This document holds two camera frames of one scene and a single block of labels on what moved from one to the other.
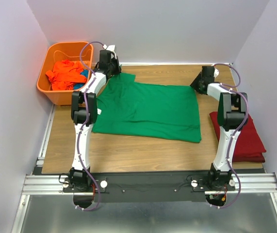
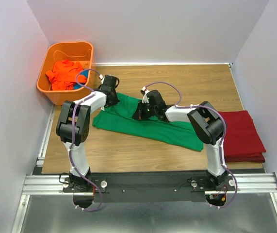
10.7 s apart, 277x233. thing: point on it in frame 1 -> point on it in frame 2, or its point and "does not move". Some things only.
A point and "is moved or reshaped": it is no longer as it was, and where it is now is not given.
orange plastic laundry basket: [57, 51] does not move
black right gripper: [193, 84] -> [138, 114]
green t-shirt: [167, 111] is moved or reshaped
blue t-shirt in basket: [77, 86] does not move
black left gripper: [114, 59] -> [115, 101]
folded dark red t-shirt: [250, 147] does not move
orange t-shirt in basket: [65, 74] does not move
